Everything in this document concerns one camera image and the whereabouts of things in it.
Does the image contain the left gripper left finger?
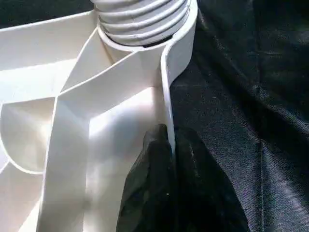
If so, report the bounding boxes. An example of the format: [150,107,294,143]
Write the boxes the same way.
[116,123,177,232]

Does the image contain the white plastic table leg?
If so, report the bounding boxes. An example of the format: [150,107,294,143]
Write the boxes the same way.
[92,0,192,47]

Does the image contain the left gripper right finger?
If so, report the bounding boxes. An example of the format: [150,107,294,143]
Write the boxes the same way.
[173,127,252,232]

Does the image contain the white plastic table top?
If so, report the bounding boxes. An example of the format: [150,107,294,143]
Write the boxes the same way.
[0,0,199,232]

